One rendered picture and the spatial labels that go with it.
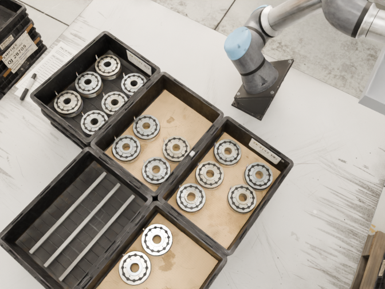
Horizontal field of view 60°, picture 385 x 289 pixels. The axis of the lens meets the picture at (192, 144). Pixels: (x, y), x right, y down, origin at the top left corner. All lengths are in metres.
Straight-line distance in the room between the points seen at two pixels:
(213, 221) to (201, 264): 0.15
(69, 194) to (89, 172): 0.10
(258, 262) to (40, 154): 0.96
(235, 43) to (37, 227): 0.95
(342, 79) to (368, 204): 1.35
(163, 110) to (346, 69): 1.75
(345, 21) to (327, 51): 1.79
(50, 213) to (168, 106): 0.58
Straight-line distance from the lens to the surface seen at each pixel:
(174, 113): 1.33
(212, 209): 1.21
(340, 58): 2.82
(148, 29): 1.74
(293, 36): 2.81
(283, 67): 1.45
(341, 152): 1.58
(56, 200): 1.27
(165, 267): 1.18
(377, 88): 1.35
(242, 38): 1.31
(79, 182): 1.27
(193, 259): 1.18
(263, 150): 1.24
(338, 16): 1.04
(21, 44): 2.19
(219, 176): 1.21
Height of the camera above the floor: 2.01
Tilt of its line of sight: 67 degrees down
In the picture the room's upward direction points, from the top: 8 degrees clockwise
